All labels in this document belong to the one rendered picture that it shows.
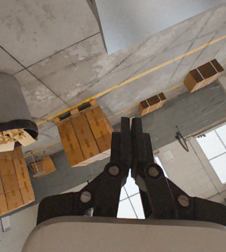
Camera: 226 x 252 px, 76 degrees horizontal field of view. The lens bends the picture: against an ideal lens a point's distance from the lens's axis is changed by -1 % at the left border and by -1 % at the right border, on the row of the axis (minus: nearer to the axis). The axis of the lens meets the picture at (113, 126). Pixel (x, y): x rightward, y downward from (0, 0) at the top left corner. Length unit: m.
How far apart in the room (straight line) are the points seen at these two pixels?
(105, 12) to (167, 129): 4.49
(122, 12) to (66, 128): 2.31
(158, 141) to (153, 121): 0.64
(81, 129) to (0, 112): 1.39
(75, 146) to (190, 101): 3.93
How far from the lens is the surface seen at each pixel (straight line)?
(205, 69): 3.91
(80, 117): 2.61
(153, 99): 3.85
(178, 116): 5.01
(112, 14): 0.51
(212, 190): 5.15
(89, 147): 2.47
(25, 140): 1.70
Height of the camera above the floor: 1.21
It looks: 15 degrees down
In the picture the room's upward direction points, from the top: 155 degrees clockwise
